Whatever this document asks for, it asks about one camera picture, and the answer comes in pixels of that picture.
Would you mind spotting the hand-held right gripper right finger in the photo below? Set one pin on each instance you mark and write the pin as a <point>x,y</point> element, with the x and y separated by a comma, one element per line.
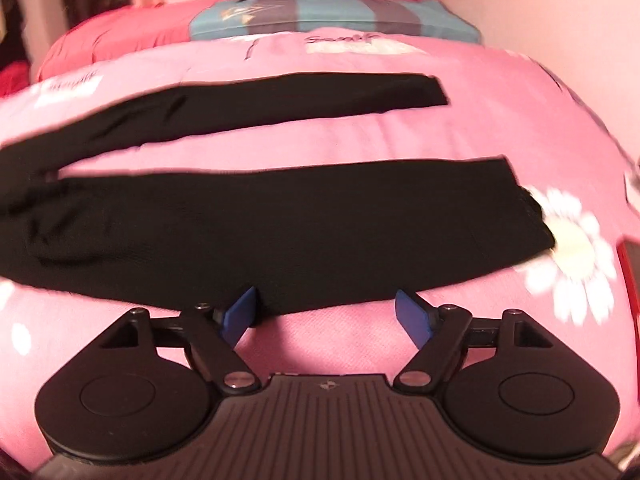
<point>411,317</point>

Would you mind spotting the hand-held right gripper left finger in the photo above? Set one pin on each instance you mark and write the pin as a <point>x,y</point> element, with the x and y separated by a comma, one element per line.
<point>239,317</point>

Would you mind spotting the black pants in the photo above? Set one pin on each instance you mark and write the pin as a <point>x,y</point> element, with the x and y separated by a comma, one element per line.
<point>300,220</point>

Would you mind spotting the pink floral blanket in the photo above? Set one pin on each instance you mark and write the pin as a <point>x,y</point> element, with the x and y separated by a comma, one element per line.
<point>325,135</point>

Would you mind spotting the teal grey striped pillow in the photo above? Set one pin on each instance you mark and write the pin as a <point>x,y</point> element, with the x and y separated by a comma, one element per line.
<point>350,17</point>

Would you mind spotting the dark red cloth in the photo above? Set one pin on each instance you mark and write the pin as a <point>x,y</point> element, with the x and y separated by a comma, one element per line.
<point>12,77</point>

